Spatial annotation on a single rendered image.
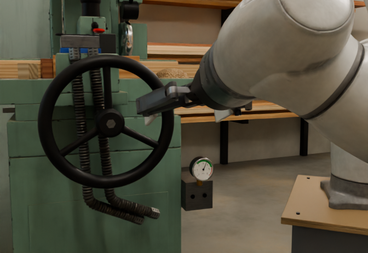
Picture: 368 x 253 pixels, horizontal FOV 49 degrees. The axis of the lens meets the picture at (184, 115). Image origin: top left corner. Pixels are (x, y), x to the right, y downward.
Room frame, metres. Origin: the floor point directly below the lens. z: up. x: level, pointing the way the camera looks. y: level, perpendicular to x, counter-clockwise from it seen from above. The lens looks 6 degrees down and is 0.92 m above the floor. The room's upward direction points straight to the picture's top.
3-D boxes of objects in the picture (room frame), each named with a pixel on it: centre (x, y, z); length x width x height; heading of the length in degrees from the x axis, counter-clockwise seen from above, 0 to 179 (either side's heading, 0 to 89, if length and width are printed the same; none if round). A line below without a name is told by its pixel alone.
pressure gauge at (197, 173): (1.06, -0.05, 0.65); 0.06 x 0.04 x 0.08; 108
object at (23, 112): (1.12, 0.25, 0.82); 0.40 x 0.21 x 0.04; 108
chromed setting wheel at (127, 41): (1.34, 0.19, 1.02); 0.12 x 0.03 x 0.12; 18
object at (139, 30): (1.40, 0.18, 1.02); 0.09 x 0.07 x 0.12; 108
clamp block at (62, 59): (0.98, 0.24, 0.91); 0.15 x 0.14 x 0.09; 108
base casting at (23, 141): (1.29, 0.31, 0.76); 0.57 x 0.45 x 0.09; 18
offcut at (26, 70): (1.00, 0.38, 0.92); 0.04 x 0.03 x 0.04; 163
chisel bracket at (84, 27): (1.20, 0.27, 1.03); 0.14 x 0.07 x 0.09; 18
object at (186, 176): (1.13, -0.03, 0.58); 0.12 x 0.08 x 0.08; 18
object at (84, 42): (0.98, 0.23, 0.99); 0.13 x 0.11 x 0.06; 108
